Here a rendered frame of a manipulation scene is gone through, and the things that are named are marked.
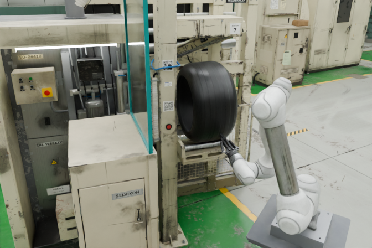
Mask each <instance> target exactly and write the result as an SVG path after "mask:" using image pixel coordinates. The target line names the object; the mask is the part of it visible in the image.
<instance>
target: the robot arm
mask: <svg viewBox="0 0 372 248"><path fill-rule="evenodd" d="M291 91H292V84H291V82H290V81H289V80H288V79H285V78H283V77H281V78H278V79H277V80H275V81H274V82H273V84H272V85H270V86H269V87H268V88H266V89H264V90H262V91H261V92H260V93H259V94H257V95H256V97H255V98H254V100H253V102H252V105H251V111H252V114H253V116H254V117H255V118H256V119H257V120H258V122H259V134H260V138H261V140H262V144H263V146H264V149H265V155H264V156H263V157H260V158H259V159H258V160H256V161H255V162H248V161H245V160H244V159H243V157H242V155H241V154H239V153H238V150H239V147H238V146H236V145H235V144H234V143H233V142H232V141H231V140H227V139H226V137H224V135H223V134H222V133H220V140H221V141H220V147H221V153H225V154H226V155H227V156H228V159H229V162H230V164H231V166H232V167H233V170H234V173H235V175H236V176H237V178H238V180H239V181H240V182H241V183H242V184H244V185H251V184H252V183H254V181H255V179H266V178H271V177H273V176H274V175H276V179H277V183H278V187H279V192H278V193H277V195H276V206H277V215H276V219H277V223H278V226H279V227H280V229H281V230H282V231H283V232H285V233H287V234H290V235H295V234H300V233H301V232H303V231H305V229H306V228H309V229H311V230H313V231H316V229H317V226H316V224H317V220H318V216H319V215H320V213H321V212H320V211H319V210H317V209H318V206H319V199H320V187H319V184H318V182H317V180H316V179H315V178H314V177H313V176H311V175H308V174H301V175H298V176H296V172H295V168H294V165H293V160H292V156H291V151H290V147H289V144H288V139H287V135H286V130H285V126H284V122H285V120H286V103H287V101H288V99H289V97H290V94H291ZM224 147H225V149H226V151H225V150H224Z"/></svg>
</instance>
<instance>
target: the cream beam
mask: <svg viewBox="0 0 372 248"><path fill-rule="evenodd" d="M231 23H241V26H240V34H230V24H231ZM242 24H243V17H237V16H233V15H195V16H177V39H194V38H218V37H241V36H242Z"/></svg>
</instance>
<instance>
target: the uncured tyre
mask: <svg viewBox="0 0 372 248"><path fill-rule="evenodd" d="M237 110H238V103H237V93H236V87H235V84H234V81H233V79H232V76H231V74H230V73H229V71H228V70H227V69H226V68H225V67H224V66H223V65H222V64H221V63H219V62H215V61H203V62H194V63H188V64H185V65H184V66H183V67H182V68H181V70H180V71H179V73H178V75H177V115H178V120H179V124H180V127H181V129H182V131H183V133H184V135H185V136H186V137H187V138H188V139H190V140H191V141H192V142H196V143H202V142H209V141H217V140H220V133H222V134H223V135H224V137H227V136H228V135H229V134H230V132H231V131H232V130H233V128H234V126H235V124H236V119H237Z"/></svg>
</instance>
